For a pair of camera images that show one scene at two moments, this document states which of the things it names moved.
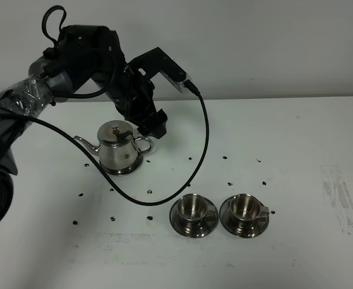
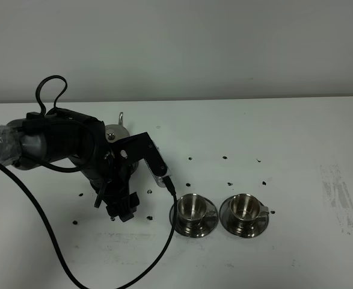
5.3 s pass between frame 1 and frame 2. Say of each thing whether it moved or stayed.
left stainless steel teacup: stayed
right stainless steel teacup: stayed
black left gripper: moved
